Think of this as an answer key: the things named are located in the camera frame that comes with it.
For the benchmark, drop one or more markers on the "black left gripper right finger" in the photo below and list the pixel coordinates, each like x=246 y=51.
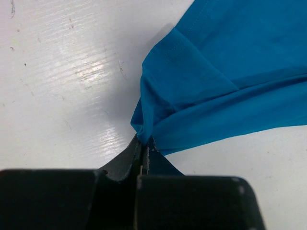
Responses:
x=155 y=163

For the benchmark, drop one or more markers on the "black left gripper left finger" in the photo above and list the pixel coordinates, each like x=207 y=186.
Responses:
x=125 y=164

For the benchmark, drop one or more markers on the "blue t shirt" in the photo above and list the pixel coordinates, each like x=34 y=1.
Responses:
x=228 y=68

